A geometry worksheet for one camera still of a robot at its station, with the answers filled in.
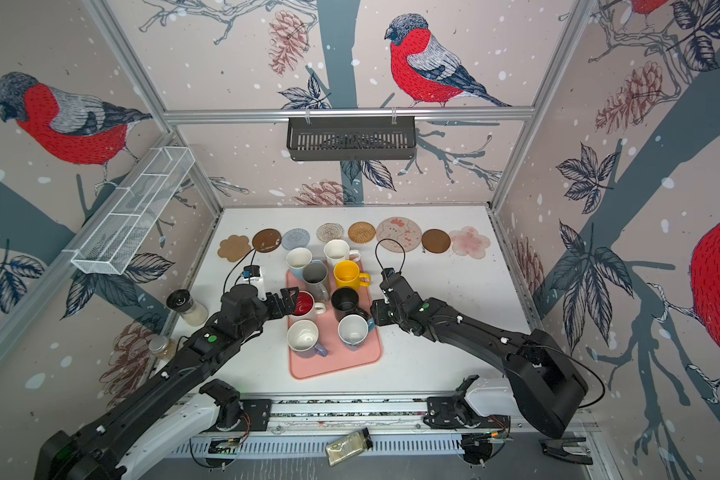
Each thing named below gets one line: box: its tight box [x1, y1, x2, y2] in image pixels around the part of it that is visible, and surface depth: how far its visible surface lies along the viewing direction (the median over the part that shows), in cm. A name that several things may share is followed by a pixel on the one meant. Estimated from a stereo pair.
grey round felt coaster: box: [281, 228, 310, 251], surface depth 113 cm
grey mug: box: [302, 261, 330, 302], surface depth 91 cm
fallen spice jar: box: [326, 428, 373, 466], surface depth 67 cm
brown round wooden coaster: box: [421, 228, 451, 254], surface depth 112 cm
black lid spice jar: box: [166, 289, 209, 327], surface depth 85 cm
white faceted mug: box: [324, 239, 361, 267], surface depth 97 cm
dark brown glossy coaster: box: [252, 228, 282, 253], surface depth 113 cm
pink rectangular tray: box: [286, 259, 382, 380], surface depth 86 cm
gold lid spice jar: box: [148, 335, 175, 361], surface depth 77 cm
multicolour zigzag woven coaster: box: [316, 222, 344, 243], surface depth 116 cm
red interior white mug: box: [288, 290, 326, 323], surface depth 87 cm
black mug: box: [331, 287, 369, 321], surface depth 88 cm
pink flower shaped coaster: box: [449, 226, 491, 260], surface depth 112 cm
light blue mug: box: [285, 247, 322, 281], surface depth 96 cm
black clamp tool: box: [538, 437, 593, 465], surface depth 69 cm
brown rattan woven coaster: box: [347, 221, 377, 244], surface depth 116 cm
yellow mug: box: [333, 260, 372, 291], surface depth 94 cm
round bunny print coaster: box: [376, 216, 422, 253], surface depth 116 cm
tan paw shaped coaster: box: [217, 235, 251, 262], surface depth 113 cm
